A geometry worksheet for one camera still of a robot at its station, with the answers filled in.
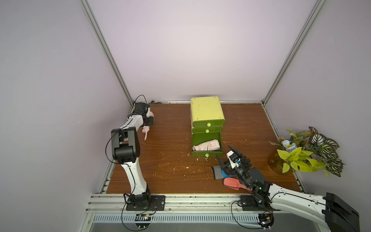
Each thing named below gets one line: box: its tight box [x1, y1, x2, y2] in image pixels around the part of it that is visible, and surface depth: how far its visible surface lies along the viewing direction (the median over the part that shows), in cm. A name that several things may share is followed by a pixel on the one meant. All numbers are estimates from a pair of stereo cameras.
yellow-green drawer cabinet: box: [190, 96, 226, 158], surface depth 91 cm
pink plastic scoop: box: [223, 177, 253, 192], surface depth 80 cm
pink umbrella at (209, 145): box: [192, 139, 221, 152], surface depth 92 cm
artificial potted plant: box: [267, 126, 345, 178], surface depth 67 cm
